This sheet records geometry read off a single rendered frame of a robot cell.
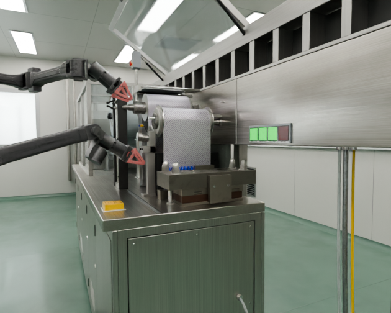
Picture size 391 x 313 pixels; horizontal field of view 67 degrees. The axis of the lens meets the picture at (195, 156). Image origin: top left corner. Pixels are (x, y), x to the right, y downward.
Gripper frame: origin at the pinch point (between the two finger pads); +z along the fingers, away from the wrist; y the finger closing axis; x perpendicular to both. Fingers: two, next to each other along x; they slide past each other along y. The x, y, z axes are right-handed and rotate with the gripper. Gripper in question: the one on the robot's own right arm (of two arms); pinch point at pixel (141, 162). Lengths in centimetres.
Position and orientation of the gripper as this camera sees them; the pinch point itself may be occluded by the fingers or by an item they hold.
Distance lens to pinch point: 131.1
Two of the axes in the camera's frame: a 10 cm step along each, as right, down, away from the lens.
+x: 4.8, -8.6, 1.6
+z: 7.7, 5.0, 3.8
